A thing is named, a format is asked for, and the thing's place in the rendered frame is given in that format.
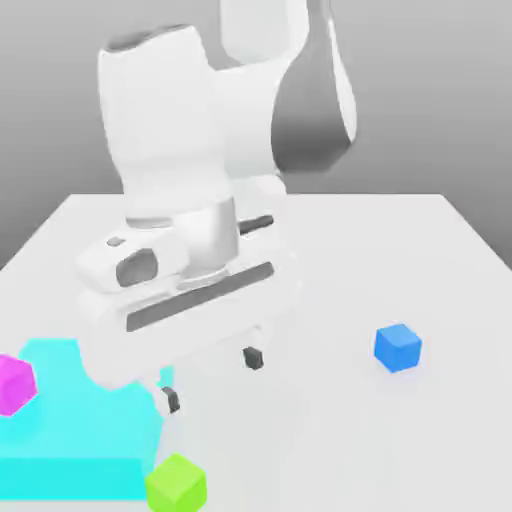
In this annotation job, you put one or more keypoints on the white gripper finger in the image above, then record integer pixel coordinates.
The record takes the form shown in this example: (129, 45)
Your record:
(172, 400)
(252, 356)

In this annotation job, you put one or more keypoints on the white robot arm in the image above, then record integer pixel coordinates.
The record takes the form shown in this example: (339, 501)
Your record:
(160, 132)

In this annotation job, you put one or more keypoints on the small blue cube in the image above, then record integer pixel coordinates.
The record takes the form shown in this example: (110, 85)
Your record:
(398, 348)

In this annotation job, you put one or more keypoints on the small green cube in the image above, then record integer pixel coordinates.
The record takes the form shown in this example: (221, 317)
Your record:
(176, 484)

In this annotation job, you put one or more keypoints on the large cyan box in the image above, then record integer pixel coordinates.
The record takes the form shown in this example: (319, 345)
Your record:
(80, 440)

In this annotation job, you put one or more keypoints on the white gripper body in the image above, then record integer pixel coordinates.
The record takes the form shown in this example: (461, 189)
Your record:
(192, 320)

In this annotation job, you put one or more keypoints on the small magenta cube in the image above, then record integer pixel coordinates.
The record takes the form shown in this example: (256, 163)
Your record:
(14, 386)

